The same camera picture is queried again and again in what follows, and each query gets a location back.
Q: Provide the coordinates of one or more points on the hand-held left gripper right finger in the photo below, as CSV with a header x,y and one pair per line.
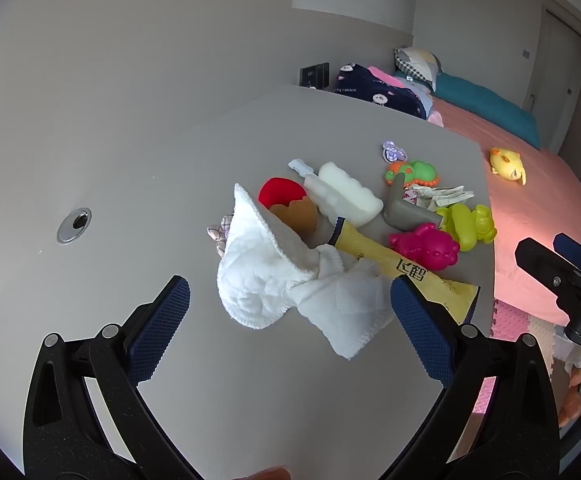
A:
x,y
420,325

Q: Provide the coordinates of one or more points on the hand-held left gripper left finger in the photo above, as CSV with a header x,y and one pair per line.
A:
x,y
163,325

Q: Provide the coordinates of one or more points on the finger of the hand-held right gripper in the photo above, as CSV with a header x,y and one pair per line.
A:
x,y
540,260
577,255

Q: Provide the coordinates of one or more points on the yellow-green bear mold toy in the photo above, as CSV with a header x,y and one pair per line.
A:
x,y
467,225

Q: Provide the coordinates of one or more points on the yellow packet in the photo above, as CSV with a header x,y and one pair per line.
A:
x,y
370,252

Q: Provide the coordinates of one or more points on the white quilted cloth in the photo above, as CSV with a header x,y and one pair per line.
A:
x,y
265,270

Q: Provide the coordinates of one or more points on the red heart plush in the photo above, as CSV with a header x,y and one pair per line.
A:
x,y
280,191

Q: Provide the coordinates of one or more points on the person's right hand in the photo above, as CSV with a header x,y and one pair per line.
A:
x,y
571,402

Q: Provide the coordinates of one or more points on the person's left hand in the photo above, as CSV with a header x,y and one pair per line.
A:
x,y
268,474

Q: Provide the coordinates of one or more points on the bed with pink sheet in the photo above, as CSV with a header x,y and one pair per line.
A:
x,y
530,200

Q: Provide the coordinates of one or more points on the foam floor mats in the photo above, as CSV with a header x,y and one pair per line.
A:
x,y
515,320

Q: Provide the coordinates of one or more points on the pink bear mold toy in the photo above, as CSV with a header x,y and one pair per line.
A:
x,y
425,250

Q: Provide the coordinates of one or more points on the yellow duck plush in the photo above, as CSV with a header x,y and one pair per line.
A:
x,y
505,162

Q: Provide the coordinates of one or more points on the plaid fabric bow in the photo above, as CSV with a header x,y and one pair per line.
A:
x,y
218,232

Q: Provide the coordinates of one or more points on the grey box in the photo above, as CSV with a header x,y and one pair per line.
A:
x,y
405,215

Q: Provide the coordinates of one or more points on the crumpled white paper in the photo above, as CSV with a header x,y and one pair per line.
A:
x,y
450,194

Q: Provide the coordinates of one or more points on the metal desk grommet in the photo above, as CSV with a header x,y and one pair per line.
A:
x,y
65,234

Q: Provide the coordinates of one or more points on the green turtle toy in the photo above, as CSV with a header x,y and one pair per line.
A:
x,y
415,172

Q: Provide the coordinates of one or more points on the white cloud-shaped sponge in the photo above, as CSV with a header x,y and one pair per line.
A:
x,y
345,190

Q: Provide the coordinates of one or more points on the teal pillow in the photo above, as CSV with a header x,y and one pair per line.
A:
x,y
485,105

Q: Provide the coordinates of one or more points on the brown cookie toy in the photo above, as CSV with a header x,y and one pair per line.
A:
x,y
298,215

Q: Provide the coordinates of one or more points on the purple pacifier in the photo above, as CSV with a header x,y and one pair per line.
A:
x,y
393,151

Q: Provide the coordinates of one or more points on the white wardrobe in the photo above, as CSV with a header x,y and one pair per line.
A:
x,y
565,55

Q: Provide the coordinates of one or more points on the light blue blanket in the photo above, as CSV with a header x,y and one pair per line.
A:
x,y
415,91

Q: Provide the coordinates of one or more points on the plaid patchwork pillow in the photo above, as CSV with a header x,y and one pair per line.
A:
x,y
418,62

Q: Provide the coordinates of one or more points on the pink cloth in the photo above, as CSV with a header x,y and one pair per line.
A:
x,y
380,75

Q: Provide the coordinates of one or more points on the navy printed blanket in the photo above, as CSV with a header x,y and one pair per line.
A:
x,y
365,85

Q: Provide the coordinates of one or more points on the black wall socket panel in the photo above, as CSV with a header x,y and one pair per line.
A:
x,y
314,75

